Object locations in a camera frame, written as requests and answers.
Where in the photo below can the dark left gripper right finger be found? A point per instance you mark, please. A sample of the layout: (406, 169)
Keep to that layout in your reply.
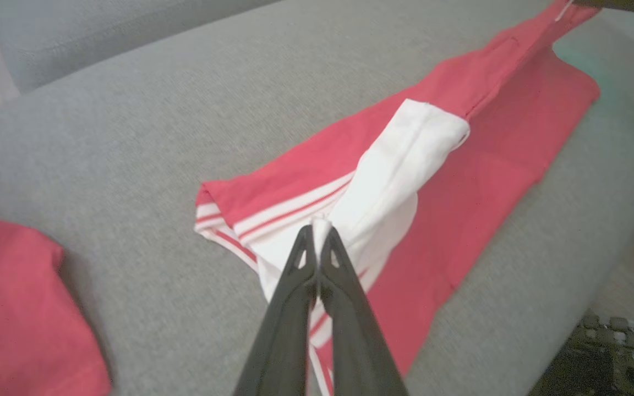
(355, 341)

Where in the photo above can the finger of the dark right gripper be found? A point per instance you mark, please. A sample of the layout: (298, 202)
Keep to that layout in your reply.
(619, 5)

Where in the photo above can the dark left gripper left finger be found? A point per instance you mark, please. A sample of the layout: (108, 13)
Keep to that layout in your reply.
(281, 341)

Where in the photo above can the red garment striped white trim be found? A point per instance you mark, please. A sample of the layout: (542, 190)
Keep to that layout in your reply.
(487, 143)

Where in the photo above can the red garment wide white band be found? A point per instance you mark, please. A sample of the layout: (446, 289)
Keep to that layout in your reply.
(9, 308)

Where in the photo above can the dark wheeled robot base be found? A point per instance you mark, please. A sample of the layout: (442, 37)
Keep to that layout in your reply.
(614, 357)

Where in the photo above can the yellow grey sofa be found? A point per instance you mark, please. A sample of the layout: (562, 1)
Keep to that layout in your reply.
(130, 137)

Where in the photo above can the long grey sofa seat cushion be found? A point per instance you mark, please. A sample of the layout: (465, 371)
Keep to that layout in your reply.
(75, 38)

